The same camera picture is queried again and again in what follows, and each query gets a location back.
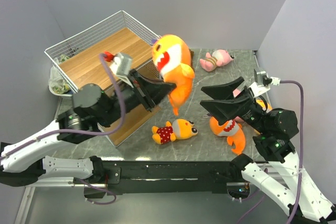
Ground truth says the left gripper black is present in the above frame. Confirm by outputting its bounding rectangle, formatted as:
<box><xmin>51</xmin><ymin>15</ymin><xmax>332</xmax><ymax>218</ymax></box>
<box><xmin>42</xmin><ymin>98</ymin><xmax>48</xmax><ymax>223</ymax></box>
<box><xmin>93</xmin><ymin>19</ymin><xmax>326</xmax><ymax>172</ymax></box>
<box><xmin>97</xmin><ymin>68</ymin><xmax>176</xmax><ymax>127</ymax></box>

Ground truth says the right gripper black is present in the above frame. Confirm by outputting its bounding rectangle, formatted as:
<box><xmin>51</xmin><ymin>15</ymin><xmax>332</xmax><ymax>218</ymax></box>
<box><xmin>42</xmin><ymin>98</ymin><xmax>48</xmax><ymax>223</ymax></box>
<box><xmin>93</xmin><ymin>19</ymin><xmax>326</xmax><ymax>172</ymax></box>
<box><xmin>198</xmin><ymin>75</ymin><xmax>267</xmax><ymax>132</ymax></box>

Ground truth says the orange shark plush small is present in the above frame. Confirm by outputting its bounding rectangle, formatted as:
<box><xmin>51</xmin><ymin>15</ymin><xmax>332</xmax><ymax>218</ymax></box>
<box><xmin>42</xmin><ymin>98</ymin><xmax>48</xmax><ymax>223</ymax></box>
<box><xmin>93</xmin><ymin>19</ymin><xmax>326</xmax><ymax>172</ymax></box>
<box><xmin>209</xmin><ymin>116</ymin><xmax>246</xmax><ymax>155</ymax></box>

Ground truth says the large orange shark plush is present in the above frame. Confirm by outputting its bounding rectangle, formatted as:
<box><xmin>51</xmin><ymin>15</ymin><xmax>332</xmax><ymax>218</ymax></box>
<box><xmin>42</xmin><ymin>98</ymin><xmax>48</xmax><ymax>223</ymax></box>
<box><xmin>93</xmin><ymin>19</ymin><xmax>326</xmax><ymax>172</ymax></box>
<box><xmin>152</xmin><ymin>34</ymin><xmax>195</xmax><ymax>116</ymax></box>

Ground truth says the yellow plush red dress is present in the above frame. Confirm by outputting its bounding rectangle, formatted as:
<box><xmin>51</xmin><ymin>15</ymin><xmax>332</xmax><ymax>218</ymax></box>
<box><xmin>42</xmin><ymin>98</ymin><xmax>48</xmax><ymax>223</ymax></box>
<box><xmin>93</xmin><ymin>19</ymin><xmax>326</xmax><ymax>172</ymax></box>
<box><xmin>256</xmin><ymin>99</ymin><xmax>272</xmax><ymax>112</ymax></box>

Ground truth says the yellow plush polka-dot dress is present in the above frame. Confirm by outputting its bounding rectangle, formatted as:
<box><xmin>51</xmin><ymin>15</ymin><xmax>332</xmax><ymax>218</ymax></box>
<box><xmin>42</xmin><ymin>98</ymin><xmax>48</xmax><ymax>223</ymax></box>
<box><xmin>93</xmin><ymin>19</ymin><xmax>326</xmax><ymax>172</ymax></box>
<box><xmin>151</xmin><ymin>119</ymin><xmax>198</xmax><ymax>145</ymax></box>

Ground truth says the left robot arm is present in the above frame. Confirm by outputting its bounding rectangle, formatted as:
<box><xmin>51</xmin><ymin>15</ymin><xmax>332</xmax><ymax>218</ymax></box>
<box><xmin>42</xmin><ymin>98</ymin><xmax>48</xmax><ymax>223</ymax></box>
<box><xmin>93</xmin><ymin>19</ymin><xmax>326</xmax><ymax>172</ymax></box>
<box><xmin>1</xmin><ymin>69</ymin><xmax>176</xmax><ymax>187</ymax></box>

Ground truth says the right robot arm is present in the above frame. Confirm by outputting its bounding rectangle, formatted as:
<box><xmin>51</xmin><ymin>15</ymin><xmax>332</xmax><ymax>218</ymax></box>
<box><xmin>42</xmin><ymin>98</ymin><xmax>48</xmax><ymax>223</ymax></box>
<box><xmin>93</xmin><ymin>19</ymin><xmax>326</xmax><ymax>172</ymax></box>
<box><xmin>200</xmin><ymin>76</ymin><xmax>335</xmax><ymax>223</ymax></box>

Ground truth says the pink striped plush near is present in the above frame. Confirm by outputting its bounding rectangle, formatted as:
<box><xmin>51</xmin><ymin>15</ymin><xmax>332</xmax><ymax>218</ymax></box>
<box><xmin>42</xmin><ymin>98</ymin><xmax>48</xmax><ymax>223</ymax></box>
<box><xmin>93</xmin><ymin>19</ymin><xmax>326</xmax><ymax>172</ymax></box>
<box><xmin>233</xmin><ymin>89</ymin><xmax>243</xmax><ymax>122</ymax></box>

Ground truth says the pink striped plush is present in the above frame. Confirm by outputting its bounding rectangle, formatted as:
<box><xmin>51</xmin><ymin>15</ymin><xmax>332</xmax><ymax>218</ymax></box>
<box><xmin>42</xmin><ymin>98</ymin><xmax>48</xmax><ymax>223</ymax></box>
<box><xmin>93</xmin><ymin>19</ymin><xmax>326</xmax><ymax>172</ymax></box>
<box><xmin>233</xmin><ymin>89</ymin><xmax>243</xmax><ymax>122</ymax></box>
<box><xmin>199</xmin><ymin>49</ymin><xmax>235</xmax><ymax>72</ymax></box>

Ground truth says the pink striped plush far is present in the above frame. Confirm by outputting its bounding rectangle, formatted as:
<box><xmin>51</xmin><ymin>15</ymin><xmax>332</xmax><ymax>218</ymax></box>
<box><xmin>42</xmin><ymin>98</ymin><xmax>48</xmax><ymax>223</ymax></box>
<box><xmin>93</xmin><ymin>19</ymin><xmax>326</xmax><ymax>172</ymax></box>
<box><xmin>199</xmin><ymin>49</ymin><xmax>235</xmax><ymax>72</ymax></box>

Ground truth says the white basin with bag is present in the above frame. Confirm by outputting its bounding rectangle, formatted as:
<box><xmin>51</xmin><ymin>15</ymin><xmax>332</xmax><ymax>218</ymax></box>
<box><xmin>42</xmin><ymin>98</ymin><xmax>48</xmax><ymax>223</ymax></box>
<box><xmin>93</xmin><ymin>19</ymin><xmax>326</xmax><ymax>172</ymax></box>
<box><xmin>48</xmin><ymin>65</ymin><xmax>74</xmax><ymax>99</ymax></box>

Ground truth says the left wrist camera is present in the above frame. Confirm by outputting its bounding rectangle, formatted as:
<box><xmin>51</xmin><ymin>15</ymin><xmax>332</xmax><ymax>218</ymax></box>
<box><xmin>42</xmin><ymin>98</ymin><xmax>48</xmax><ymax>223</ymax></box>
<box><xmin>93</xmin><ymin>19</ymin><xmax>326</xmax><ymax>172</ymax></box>
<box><xmin>103</xmin><ymin>51</ymin><xmax>132</xmax><ymax>77</ymax></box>

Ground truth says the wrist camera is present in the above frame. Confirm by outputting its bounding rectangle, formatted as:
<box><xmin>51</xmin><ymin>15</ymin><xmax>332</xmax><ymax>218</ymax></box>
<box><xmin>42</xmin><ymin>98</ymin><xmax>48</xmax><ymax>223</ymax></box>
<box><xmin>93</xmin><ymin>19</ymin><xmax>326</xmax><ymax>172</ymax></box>
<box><xmin>103</xmin><ymin>51</ymin><xmax>132</xmax><ymax>77</ymax></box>
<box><xmin>249</xmin><ymin>68</ymin><xmax>280</xmax><ymax>98</ymax></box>

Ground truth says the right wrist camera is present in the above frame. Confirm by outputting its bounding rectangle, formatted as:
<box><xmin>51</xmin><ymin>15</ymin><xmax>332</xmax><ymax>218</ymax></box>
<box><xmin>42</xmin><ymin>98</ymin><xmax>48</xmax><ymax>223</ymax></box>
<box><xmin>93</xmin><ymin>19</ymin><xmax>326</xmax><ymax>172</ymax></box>
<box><xmin>249</xmin><ymin>68</ymin><xmax>280</xmax><ymax>98</ymax></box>

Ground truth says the white wire wooden shelf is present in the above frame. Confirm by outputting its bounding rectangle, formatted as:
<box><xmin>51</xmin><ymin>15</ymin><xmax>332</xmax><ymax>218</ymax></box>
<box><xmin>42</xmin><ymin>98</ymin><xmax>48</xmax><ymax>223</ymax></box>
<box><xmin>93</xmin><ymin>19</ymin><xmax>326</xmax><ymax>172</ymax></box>
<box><xmin>44</xmin><ymin>10</ymin><xmax>162</xmax><ymax>147</ymax></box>

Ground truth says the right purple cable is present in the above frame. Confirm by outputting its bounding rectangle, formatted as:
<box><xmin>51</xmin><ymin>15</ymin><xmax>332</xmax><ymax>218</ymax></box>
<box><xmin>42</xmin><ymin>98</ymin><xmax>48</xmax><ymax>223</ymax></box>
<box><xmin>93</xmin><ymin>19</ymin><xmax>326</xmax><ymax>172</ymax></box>
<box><xmin>236</xmin><ymin>80</ymin><xmax>305</xmax><ymax>224</ymax></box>

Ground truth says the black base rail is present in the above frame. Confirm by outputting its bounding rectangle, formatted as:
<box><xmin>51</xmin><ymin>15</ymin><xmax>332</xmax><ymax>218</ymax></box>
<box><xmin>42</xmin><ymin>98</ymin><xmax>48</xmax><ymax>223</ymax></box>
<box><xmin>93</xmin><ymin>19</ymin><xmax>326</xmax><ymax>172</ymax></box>
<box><xmin>72</xmin><ymin>159</ymin><xmax>263</xmax><ymax>198</ymax></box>

